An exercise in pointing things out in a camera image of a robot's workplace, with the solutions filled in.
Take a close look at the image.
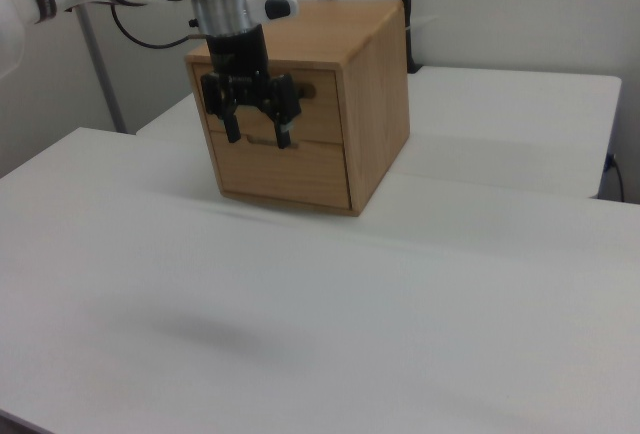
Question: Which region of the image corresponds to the wooden drawer with slot handle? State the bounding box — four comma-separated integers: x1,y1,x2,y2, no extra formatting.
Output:
192,64,346,145

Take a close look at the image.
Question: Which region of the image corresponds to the wooden two-drawer cabinet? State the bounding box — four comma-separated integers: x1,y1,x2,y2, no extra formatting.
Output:
184,0,412,218

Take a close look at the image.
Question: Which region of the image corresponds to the black cable at table edge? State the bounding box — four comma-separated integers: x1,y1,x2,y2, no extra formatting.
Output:
606,153,627,202

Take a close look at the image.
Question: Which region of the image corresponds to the wooden drawer with notch handle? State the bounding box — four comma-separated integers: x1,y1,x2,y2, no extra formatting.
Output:
208,129,353,210

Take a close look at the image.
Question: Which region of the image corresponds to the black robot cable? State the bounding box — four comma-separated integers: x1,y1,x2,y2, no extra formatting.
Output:
110,2,207,51

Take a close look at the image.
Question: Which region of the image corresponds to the black vertical post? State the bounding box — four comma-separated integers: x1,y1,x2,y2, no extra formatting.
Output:
396,0,422,74

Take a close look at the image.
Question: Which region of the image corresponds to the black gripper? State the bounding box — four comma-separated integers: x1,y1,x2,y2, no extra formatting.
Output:
201,24,302,151

